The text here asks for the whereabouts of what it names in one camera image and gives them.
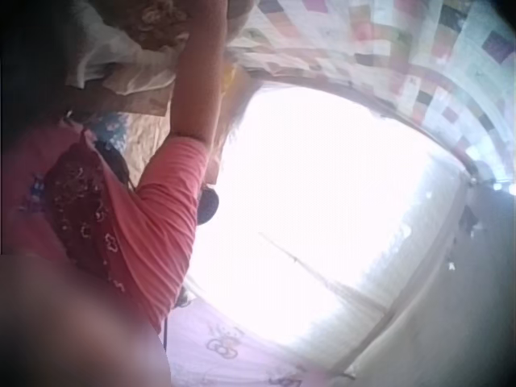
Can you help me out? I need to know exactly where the person's right hand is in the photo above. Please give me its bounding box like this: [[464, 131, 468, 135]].
[[225, 0, 254, 31]]

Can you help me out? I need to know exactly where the brown floral cloth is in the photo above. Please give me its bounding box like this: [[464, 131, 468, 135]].
[[120, 0, 195, 53]]

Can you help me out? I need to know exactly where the beige cloth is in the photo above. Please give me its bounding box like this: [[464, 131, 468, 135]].
[[100, 66, 175, 118]]

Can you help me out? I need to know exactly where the white cloth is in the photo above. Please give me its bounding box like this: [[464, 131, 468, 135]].
[[66, 0, 190, 100]]

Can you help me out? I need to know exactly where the cream crumpled sheet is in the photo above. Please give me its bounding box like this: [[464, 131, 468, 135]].
[[119, 112, 175, 193]]

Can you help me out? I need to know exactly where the patchwork quilt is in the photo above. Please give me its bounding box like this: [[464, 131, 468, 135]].
[[225, 0, 516, 182]]

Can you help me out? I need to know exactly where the blue floral cloth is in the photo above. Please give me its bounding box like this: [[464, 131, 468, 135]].
[[85, 111, 131, 152]]

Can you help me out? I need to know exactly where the pink printed bedsheet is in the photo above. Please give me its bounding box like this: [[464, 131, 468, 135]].
[[160, 281, 364, 387]]

